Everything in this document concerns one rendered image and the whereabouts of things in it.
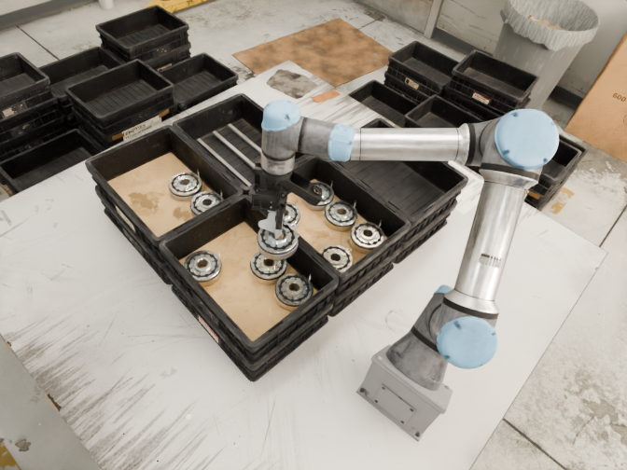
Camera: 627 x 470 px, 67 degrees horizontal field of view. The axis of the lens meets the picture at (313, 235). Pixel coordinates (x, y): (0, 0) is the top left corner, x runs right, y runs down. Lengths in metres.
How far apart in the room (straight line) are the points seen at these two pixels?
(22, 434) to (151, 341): 0.91
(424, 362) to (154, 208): 0.91
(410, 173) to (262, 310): 0.74
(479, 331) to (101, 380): 0.95
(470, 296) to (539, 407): 1.39
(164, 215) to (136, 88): 1.23
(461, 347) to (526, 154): 0.40
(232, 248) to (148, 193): 0.35
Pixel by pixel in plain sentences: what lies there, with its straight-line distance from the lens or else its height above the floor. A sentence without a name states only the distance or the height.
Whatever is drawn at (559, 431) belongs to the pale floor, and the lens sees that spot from 2.37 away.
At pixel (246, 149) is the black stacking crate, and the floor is 0.83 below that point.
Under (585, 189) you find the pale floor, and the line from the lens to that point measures 3.40.
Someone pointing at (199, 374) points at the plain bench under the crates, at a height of 0.70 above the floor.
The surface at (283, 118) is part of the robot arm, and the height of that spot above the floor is 1.36.
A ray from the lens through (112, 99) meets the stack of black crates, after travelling 2.58.
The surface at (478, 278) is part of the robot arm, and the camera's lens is 1.02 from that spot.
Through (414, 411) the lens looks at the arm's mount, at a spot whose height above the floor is 0.83.
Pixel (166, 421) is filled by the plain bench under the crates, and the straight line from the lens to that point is 1.33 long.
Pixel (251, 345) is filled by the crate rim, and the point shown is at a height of 0.93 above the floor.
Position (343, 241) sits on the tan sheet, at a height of 0.83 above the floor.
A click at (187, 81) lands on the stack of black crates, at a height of 0.38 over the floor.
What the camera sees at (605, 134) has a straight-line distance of 3.77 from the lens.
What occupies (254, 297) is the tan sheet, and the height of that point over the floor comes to 0.83.
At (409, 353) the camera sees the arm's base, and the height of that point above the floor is 0.92.
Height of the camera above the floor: 1.95
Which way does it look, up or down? 51 degrees down
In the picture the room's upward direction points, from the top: 8 degrees clockwise
